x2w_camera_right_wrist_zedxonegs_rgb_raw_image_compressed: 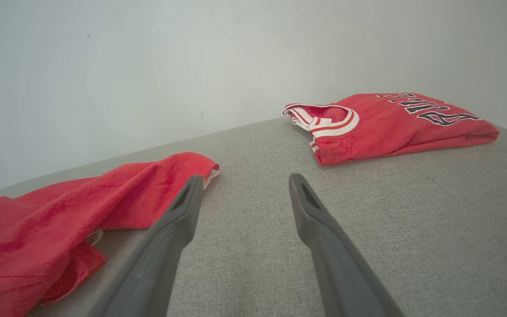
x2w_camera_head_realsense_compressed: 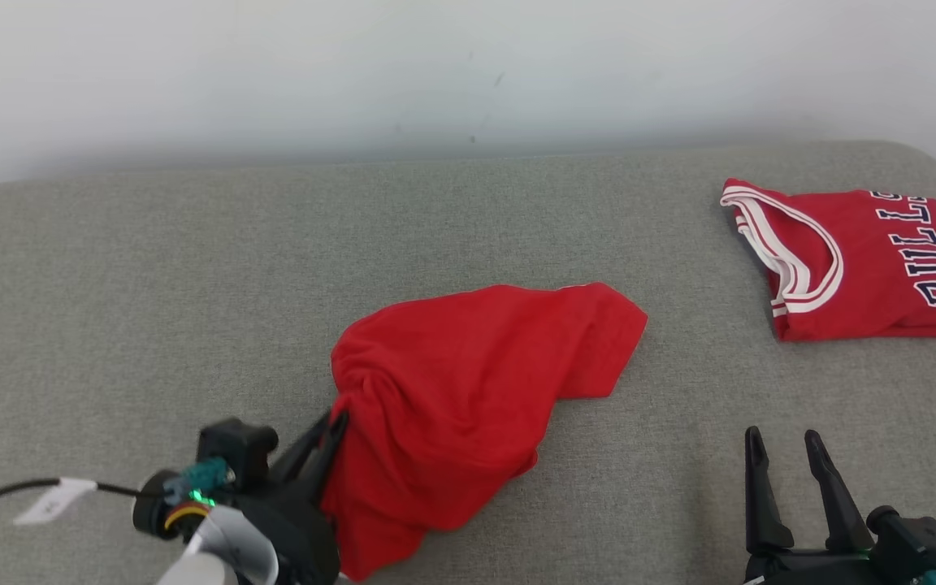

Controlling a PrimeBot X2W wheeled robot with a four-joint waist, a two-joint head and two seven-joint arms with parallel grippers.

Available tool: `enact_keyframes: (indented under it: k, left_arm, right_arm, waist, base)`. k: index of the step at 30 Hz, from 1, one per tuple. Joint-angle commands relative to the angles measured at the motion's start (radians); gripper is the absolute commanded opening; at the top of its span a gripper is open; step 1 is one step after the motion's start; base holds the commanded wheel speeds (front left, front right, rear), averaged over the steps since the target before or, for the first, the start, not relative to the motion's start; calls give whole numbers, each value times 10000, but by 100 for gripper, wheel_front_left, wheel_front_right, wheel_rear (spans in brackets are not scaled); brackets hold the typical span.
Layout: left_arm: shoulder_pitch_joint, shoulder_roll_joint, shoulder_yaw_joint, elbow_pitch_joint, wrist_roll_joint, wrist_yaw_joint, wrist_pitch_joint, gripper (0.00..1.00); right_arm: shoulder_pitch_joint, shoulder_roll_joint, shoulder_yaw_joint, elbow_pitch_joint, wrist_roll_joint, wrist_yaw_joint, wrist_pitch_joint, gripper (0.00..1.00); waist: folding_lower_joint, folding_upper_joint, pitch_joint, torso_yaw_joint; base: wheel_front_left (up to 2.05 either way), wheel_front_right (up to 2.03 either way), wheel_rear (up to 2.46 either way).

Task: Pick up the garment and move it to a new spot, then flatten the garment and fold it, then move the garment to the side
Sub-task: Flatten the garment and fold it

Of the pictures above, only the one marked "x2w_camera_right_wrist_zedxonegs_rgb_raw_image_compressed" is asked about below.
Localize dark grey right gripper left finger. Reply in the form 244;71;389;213
88;175;204;317

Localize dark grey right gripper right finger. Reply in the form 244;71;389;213
290;173;406;317

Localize red shorts white side panels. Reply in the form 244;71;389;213
0;152;220;317

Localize red basketball jersey black lettering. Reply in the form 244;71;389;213
283;92;500;166

